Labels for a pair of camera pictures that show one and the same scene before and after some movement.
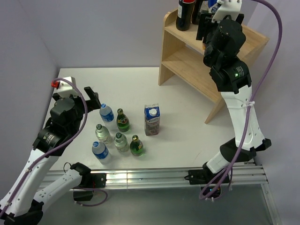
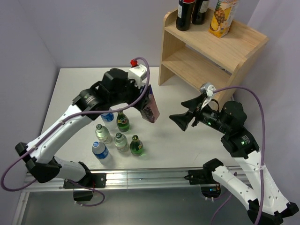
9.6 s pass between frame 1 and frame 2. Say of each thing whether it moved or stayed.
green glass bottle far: stayed
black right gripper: moved
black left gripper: moved
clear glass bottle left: stayed
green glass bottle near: stayed
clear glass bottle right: stayed
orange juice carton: moved
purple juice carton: moved
